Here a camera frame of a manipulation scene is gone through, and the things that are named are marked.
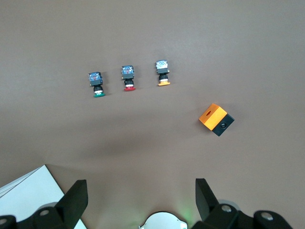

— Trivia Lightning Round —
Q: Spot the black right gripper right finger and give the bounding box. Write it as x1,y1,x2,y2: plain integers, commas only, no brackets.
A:
190,178,294,229

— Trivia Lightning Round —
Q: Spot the yellow cap push button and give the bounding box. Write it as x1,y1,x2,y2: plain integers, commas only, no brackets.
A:
155,60,172,87

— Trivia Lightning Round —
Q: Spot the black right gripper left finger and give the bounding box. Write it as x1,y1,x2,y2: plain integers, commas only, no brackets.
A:
0,180,89,229

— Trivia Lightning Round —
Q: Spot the green cap push button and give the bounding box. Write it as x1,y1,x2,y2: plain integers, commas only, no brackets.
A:
88,72,106,98

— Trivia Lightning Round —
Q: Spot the red cap push button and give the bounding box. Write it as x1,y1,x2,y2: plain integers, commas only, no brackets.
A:
121,65,136,92

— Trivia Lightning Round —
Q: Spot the orange and black box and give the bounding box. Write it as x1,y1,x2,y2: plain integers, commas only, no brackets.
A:
198,103,235,137

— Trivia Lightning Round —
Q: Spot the white drawer cabinet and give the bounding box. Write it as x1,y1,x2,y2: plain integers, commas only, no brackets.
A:
0,164,87,229

